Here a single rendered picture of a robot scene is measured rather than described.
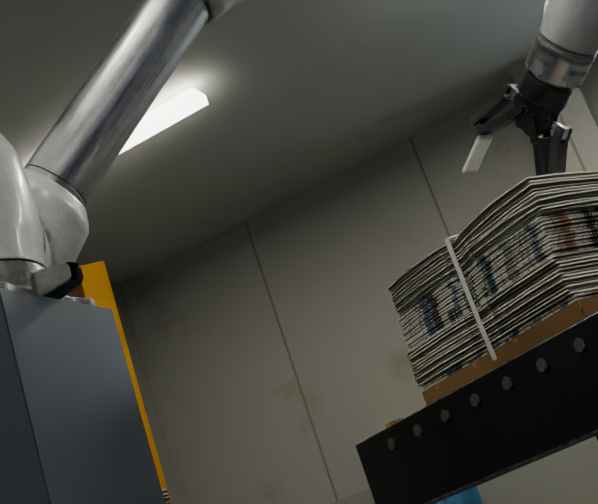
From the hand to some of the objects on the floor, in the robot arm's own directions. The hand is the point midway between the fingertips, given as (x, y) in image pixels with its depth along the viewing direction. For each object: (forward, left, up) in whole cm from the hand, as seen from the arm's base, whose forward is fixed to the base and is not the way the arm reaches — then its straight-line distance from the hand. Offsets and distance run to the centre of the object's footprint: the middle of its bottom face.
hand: (497, 190), depth 161 cm
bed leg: (+32, +2, -110) cm, 115 cm away
